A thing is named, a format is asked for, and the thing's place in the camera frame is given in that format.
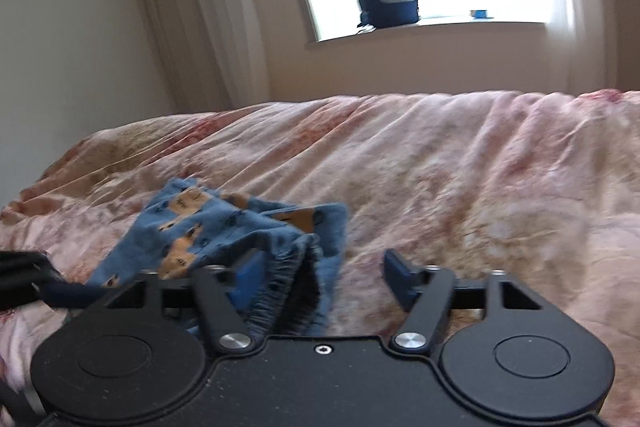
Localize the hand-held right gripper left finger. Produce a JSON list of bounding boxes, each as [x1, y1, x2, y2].
[[102, 256, 268, 354]]

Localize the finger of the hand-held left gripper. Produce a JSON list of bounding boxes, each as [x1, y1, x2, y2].
[[0, 249, 102, 311]]

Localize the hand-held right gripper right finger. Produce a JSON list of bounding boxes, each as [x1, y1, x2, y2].
[[383, 248, 547, 353]]

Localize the blue pants with orange print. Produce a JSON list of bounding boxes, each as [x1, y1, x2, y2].
[[86, 177, 351, 338]]

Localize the pink floral blanket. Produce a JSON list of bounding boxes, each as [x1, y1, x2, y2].
[[0, 89, 640, 427]]

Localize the cream curtain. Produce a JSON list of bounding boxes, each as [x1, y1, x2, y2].
[[120, 0, 273, 114]]

